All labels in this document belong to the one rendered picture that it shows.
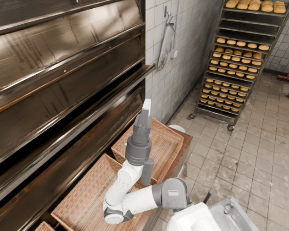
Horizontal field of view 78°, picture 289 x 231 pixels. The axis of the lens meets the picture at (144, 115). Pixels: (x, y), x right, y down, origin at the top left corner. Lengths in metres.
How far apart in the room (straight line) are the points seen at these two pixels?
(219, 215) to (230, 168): 1.92
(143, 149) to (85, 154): 0.86
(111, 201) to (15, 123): 0.54
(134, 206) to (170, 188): 0.18
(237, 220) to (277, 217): 1.82
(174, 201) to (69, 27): 0.91
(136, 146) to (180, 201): 0.30
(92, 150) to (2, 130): 0.67
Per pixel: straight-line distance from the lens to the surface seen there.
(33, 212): 1.36
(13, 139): 0.98
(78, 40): 1.03
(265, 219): 2.55
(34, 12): 0.92
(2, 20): 0.87
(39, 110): 1.00
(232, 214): 0.81
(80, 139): 1.28
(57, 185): 1.36
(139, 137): 0.57
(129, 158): 0.62
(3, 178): 0.98
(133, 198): 0.85
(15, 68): 0.88
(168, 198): 0.78
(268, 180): 2.82
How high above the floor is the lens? 2.10
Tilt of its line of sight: 43 degrees down
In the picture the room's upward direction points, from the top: straight up
